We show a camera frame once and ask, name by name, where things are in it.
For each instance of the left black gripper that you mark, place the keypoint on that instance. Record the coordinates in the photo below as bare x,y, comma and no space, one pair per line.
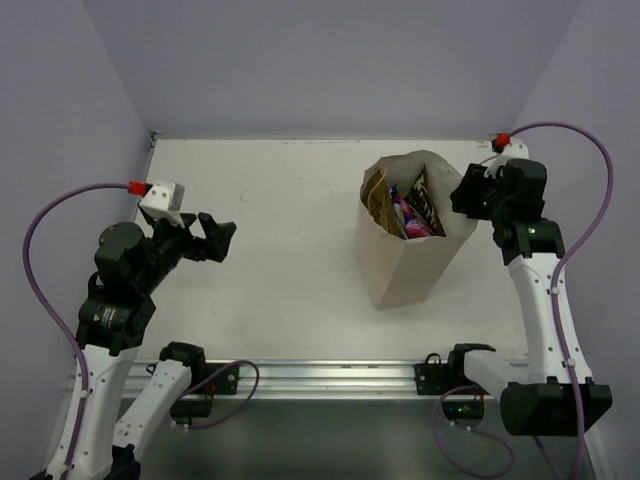
197,240

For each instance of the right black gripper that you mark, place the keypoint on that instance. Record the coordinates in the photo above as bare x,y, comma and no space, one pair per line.
464,195

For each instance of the brown chocolate snack bag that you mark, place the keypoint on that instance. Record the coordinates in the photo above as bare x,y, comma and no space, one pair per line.
420,199

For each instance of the brown paper bag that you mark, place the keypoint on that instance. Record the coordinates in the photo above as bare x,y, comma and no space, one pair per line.
398,271

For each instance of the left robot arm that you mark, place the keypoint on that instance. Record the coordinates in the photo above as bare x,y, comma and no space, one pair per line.
98,441

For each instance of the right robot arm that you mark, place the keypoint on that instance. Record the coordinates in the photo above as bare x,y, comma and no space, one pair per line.
557,395

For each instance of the purple berry candy bag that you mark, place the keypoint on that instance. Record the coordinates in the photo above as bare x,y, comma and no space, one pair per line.
412,225

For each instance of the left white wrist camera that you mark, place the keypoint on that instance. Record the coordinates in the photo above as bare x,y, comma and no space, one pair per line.
163,200

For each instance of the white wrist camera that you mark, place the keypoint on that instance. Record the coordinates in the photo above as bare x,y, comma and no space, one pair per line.
504,147
163,200

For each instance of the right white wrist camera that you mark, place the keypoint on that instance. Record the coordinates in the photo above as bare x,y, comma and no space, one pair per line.
504,147

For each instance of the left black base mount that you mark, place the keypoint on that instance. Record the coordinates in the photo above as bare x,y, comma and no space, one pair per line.
214,380

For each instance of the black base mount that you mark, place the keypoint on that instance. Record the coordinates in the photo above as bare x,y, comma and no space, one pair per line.
214,380
436,376

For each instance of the aluminium mounting rail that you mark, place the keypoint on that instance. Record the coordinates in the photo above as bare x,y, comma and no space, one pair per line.
329,380

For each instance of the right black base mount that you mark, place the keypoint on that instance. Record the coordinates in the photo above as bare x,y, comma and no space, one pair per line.
436,376

